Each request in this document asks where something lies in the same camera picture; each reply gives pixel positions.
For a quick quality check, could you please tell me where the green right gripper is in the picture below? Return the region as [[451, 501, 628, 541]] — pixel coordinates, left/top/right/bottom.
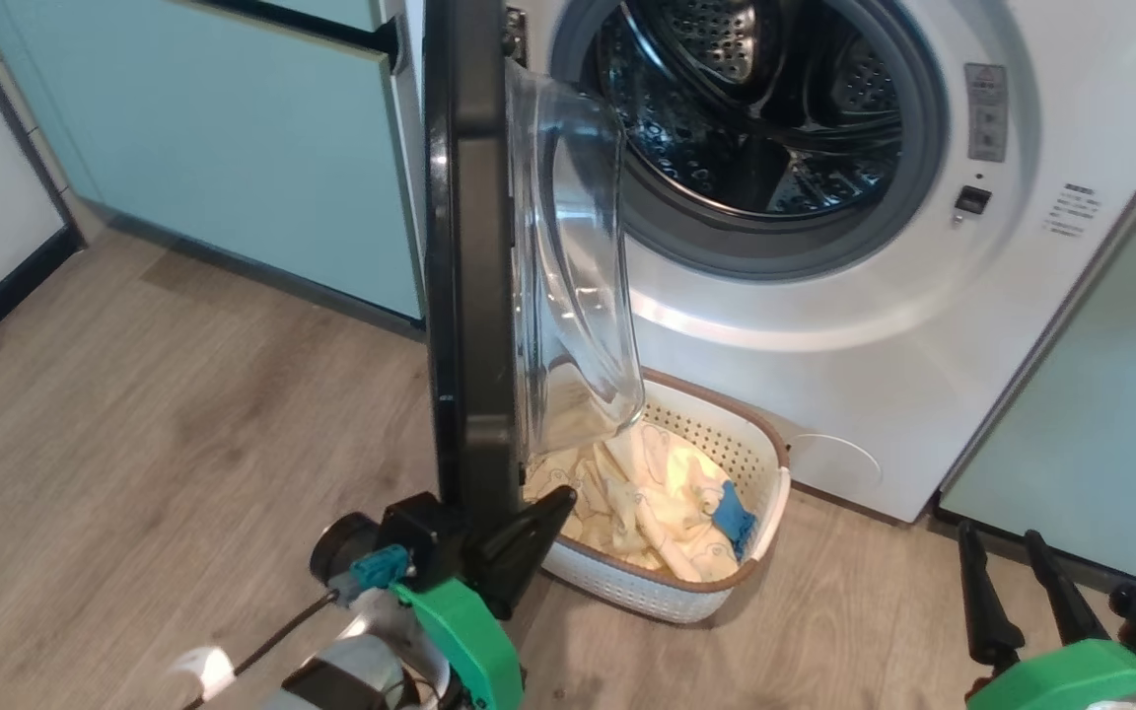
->
[[958, 520, 1136, 710]]

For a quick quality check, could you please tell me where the round drain filter cover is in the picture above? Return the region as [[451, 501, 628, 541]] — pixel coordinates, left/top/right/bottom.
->
[[789, 434, 886, 491]]

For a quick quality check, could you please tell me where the white cable tag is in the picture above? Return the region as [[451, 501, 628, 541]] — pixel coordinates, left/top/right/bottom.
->
[[172, 646, 236, 703]]

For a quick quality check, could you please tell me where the stainless steel washing machine drum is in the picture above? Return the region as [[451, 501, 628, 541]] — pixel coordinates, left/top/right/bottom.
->
[[583, 0, 909, 220]]

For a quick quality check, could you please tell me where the washing machine door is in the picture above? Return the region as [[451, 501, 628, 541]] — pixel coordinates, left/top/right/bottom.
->
[[423, 0, 648, 524]]

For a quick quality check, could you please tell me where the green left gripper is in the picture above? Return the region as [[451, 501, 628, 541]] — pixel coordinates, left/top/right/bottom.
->
[[390, 485, 580, 710]]

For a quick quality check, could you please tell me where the white front-load washing machine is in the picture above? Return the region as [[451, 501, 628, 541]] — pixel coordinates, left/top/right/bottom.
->
[[400, 0, 1136, 525]]

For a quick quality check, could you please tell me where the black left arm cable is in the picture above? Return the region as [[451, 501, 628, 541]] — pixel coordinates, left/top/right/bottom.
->
[[183, 590, 344, 710]]

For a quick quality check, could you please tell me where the cream perforated laundry basket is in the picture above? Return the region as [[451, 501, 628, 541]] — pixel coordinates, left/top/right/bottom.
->
[[524, 368, 792, 625]]

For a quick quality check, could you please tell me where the grey warning sticker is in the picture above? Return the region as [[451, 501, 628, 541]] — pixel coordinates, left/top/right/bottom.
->
[[964, 63, 1010, 164]]

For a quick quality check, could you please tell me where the printed text label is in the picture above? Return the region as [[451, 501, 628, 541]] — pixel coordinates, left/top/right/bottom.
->
[[1043, 182, 1102, 239]]

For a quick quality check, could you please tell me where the teal cabinet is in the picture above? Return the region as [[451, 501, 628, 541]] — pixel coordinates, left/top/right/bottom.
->
[[0, 0, 428, 323], [938, 99, 1136, 595]]

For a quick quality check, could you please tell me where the teal left camera connector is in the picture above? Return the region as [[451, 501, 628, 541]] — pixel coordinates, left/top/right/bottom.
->
[[329, 547, 413, 604]]

